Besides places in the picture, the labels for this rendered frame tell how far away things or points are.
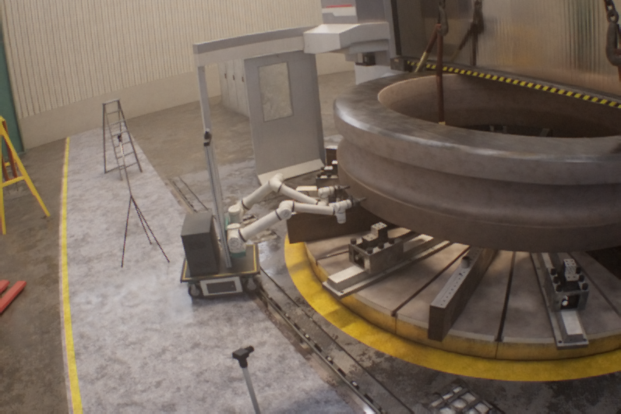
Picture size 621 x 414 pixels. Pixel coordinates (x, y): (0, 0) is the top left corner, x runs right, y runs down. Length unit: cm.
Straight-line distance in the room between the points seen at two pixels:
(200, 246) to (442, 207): 257
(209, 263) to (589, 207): 403
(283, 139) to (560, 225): 579
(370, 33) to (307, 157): 273
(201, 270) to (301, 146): 418
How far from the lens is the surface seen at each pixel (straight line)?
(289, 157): 894
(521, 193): 434
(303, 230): 584
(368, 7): 795
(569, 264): 438
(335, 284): 481
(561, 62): 685
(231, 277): 543
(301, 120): 890
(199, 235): 530
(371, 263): 481
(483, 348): 443
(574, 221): 447
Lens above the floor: 302
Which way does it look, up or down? 22 degrees down
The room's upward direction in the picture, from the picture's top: 6 degrees counter-clockwise
